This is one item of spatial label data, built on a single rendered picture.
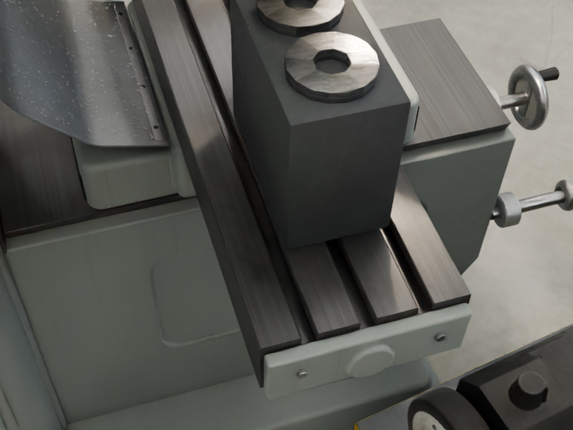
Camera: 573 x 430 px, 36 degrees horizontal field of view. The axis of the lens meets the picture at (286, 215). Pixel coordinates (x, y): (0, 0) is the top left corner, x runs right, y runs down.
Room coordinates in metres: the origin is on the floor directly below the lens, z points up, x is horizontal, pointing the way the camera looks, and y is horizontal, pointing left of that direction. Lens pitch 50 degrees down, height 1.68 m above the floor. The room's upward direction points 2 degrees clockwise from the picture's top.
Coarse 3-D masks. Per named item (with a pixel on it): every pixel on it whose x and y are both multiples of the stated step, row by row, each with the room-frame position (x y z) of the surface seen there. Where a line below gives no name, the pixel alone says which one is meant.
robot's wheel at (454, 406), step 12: (420, 396) 0.61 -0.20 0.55; (432, 396) 0.60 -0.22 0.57; (444, 396) 0.60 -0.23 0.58; (456, 396) 0.60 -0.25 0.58; (408, 408) 0.62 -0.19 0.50; (420, 408) 0.60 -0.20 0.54; (432, 408) 0.58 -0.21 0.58; (444, 408) 0.57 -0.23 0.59; (456, 408) 0.57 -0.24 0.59; (468, 408) 0.57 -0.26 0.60; (408, 420) 0.61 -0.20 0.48; (420, 420) 0.59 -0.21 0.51; (432, 420) 0.57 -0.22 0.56; (444, 420) 0.55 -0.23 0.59; (456, 420) 0.55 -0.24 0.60; (468, 420) 0.55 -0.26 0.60; (480, 420) 0.55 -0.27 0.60
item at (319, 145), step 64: (256, 0) 0.75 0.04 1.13; (320, 0) 0.74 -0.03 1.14; (256, 64) 0.67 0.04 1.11; (320, 64) 0.65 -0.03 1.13; (384, 64) 0.66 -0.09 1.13; (256, 128) 0.67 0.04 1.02; (320, 128) 0.57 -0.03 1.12; (384, 128) 0.60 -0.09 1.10; (320, 192) 0.58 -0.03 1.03; (384, 192) 0.60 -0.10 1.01
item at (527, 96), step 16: (512, 80) 1.19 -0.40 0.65; (528, 80) 1.16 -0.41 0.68; (544, 80) 1.15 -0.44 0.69; (496, 96) 1.12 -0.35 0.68; (512, 96) 1.14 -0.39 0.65; (528, 96) 1.15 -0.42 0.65; (544, 96) 1.12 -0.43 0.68; (512, 112) 1.17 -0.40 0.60; (528, 112) 1.14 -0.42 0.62; (544, 112) 1.10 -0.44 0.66; (528, 128) 1.12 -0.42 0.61
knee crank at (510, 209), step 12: (564, 180) 1.05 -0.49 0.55; (552, 192) 1.03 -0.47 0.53; (564, 192) 1.03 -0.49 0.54; (504, 204) 0.99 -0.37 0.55; (516, 204) 0.99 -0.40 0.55; (528, 204) 1.00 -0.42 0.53; (540, 204) 1.01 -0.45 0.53; (552, 204) 1.01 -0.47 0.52; (564, 204) 1.02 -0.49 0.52; (492, 216) 0.98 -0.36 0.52; (504, 216) 0.97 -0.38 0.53; (516, 216) 0.97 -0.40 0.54
